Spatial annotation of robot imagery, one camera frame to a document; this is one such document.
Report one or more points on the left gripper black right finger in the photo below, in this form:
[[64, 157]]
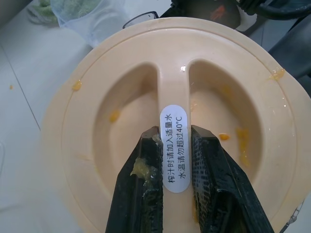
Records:
[[218, 194]]

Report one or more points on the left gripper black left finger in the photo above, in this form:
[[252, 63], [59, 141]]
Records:
[[136, 199]]

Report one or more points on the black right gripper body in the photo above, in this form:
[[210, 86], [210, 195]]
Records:
[[194, 12]]

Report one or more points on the clear blender jug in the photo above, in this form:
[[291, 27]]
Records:
[[141, 18]]

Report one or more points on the cream blender lid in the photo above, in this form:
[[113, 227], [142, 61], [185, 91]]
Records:
[[121, 72]]

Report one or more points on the translucent white plastic bag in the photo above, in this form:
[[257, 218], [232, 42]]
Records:
[[97, 26]]

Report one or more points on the green fuzzy cloth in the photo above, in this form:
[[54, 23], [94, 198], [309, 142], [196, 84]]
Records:
[[46, 11]]

